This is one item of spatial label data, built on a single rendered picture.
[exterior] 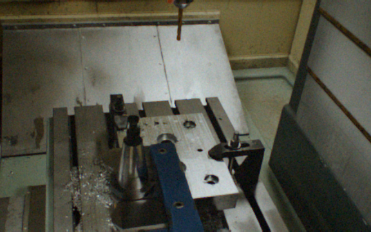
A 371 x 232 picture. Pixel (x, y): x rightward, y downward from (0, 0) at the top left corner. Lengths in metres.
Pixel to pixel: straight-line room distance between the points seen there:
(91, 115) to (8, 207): 0.33
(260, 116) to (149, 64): 0.52
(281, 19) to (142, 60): 0.69
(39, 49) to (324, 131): 1.13
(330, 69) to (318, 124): 0.16
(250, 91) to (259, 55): 0.20
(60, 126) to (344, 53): 0.75
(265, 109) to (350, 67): 0.90
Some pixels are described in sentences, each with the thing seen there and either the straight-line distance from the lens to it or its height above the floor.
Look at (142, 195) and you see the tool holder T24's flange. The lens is 0.61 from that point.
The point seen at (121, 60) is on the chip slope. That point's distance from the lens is 1.80.
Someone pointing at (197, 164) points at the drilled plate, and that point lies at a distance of 1.01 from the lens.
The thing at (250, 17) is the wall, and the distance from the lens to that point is 2.06.
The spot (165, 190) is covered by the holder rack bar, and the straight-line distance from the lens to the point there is 0.61.
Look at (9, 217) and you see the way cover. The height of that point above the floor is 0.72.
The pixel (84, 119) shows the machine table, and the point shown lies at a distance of 1.28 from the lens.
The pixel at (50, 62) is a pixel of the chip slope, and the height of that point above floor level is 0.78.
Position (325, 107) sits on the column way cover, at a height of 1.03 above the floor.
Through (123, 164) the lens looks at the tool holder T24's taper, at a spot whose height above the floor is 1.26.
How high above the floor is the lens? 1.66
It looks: 36 degrees down
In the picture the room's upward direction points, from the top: 5 degrees clockwise
